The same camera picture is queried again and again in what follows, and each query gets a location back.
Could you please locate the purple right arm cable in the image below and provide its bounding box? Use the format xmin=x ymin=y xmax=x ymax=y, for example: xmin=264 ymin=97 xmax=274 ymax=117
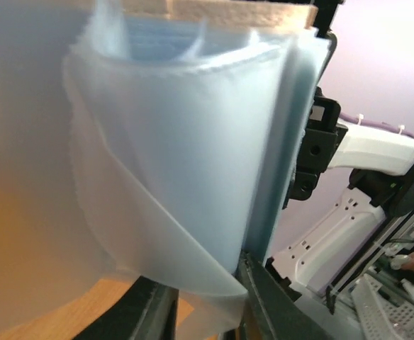
xmin=340 ymin=112 xmax=414 ymax=137

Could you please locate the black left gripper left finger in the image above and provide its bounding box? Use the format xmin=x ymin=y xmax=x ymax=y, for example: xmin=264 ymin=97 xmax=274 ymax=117
xmin=74 ymin=276 xmax=179 ymax=340

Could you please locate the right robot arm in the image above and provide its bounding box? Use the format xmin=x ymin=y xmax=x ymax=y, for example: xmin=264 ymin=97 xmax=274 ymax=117
xmin=266 ymin=1 xmax=414 ymax=313

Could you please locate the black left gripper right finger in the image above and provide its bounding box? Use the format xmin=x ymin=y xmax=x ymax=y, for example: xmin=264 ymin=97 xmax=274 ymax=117
xmin=235 ymin=252 xmax=332 ymax=340

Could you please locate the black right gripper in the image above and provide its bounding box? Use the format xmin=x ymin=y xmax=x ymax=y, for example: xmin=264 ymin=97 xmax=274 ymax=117
xmin=284 ymin=0 xmax=345 ymax=205

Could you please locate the beige card holder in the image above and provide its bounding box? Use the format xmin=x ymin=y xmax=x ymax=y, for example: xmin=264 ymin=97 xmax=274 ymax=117
xmin=0 ymin=1 xmax=328 ymax=339

